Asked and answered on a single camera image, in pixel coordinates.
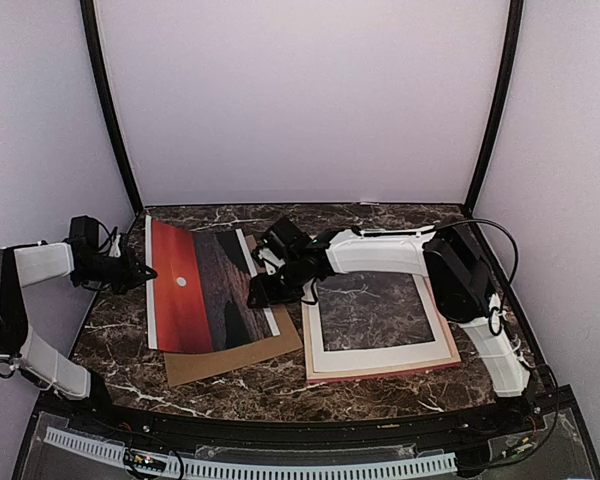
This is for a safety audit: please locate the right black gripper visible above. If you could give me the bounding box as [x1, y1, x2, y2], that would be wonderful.
[246, 257, 307, 308]

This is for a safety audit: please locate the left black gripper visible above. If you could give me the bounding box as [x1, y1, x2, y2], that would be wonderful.
[72, 246, 157, 295]

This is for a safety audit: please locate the red and grey photo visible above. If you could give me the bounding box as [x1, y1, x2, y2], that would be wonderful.
[145, 216, 280, 355]

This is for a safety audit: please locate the clear acrylic sheet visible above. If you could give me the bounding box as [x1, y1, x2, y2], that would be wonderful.
[317, 272, 434, 351]

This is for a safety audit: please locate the pink wooden picture frame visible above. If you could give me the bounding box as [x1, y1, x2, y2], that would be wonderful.
[302, 277, 461, 384]

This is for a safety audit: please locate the white mat board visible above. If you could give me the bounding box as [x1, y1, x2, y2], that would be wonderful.
[302, 272, 461, 383]

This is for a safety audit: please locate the brown cardboard backing board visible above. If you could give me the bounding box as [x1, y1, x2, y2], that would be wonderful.
[163, 234, 304, 388]

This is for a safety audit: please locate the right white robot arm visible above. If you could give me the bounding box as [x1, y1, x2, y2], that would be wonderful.
[247, 217, 533, 434]

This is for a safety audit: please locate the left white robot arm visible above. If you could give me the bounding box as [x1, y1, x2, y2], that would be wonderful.
[0, 241, 157, 436]

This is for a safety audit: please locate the left small circuit board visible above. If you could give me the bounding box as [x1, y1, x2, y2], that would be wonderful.
[123, 449, 166, 470]

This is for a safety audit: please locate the small circuit board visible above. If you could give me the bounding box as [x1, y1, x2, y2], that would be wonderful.
[123, 449, 166, 470]
[500, 437, 536, 459]

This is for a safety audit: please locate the right small circuit board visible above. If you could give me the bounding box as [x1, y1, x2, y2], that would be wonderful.
[500, 437, 536, 459]

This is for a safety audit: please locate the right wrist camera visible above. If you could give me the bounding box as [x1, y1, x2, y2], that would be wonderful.
[251, 216, 312, 271]

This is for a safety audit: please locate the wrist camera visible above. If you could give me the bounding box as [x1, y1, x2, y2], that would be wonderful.
[66, 215, 122, 260]
[251, 216, 312, 271]

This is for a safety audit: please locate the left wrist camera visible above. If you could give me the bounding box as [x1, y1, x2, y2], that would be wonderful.
[66, 215, 122, 260]

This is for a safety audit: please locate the black front rail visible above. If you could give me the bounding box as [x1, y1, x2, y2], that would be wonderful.
[24, 388, 590, 458]

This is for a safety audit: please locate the white slotted cable duct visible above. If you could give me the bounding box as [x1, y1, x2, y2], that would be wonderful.
[44, 427, 457, 479]

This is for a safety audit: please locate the left black enclosure post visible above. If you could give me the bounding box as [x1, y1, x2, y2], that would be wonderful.
[79, 0, 144, 215]

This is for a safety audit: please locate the black enclosure post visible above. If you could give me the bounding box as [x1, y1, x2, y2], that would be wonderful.
[463, 0, 525, 215]
[79, 0, 144, 215]

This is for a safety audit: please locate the right black enclosure post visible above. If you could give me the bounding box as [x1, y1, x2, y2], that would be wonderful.
[463, 0, 525, 215]

